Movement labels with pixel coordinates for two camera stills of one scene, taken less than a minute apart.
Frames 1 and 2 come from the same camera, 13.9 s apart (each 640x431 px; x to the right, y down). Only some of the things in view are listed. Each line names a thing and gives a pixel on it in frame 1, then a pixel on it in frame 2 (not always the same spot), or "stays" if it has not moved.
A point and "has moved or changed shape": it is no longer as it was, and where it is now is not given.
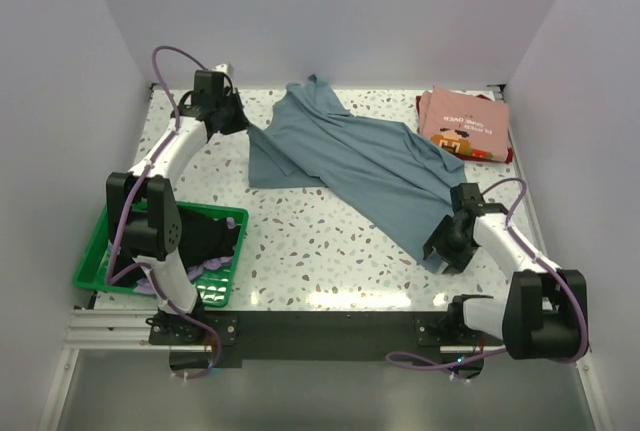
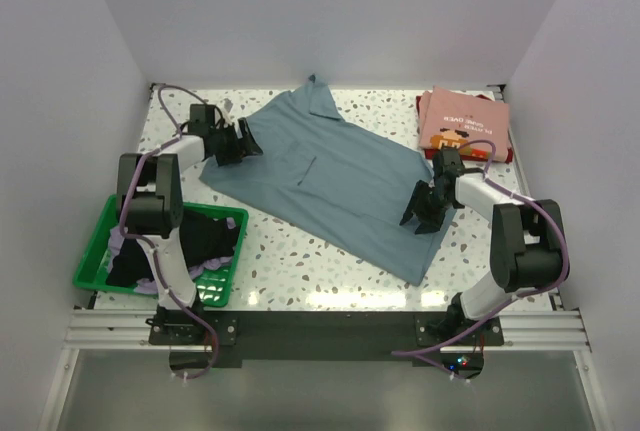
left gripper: (242, 121) to (237, 152)
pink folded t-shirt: (465, 123) stays
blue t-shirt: (305, 138) has moved or changed shape
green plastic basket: (211, 289) stays
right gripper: (456, 260) to (420, 189)
